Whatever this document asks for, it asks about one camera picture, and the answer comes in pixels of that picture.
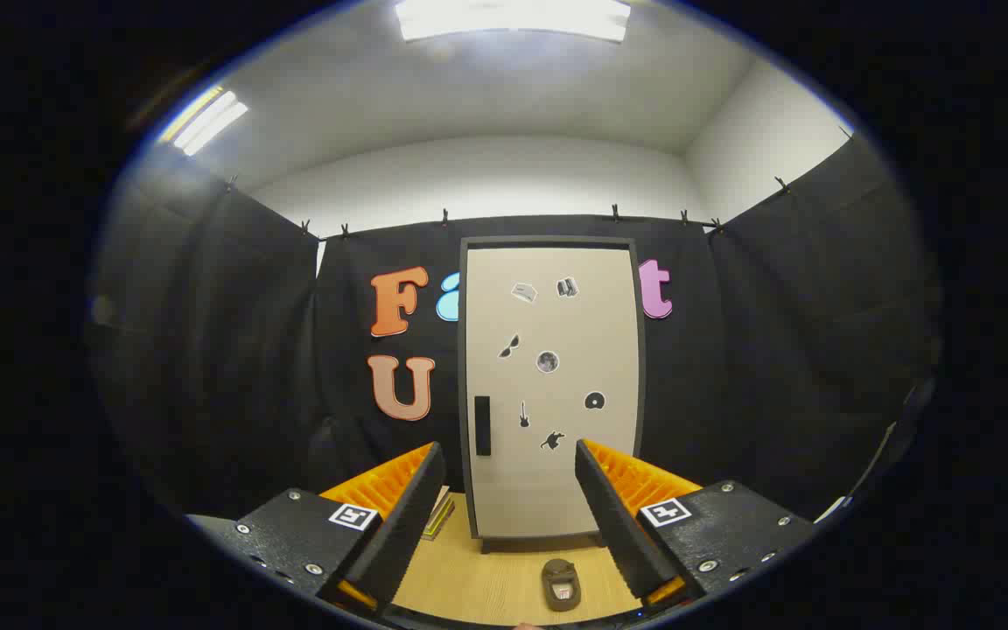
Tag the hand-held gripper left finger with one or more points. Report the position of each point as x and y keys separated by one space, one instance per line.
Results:
x=412 y=516

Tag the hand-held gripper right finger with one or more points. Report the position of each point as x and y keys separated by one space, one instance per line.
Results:
x=613 y=525

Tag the beige shoe cabinet door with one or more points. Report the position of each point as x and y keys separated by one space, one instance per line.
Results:
x=556 y=490

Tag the brown fuzzy shoe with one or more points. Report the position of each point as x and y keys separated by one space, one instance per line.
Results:
x=561 y=573

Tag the dark grey shoe cabinet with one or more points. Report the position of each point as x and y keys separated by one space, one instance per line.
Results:
x=463 y=350

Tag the stack of books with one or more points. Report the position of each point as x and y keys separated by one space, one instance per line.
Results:
x=438 y=516

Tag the white plug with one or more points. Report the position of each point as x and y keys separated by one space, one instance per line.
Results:
x=835 y=509

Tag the black backdrop cloth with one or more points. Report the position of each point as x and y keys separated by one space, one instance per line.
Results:
x=233 y=350

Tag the narrow ceiling light panel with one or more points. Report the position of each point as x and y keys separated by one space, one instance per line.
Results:
x=206 y=122

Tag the wide ceiling light panel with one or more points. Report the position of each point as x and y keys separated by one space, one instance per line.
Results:
x=513 y=17

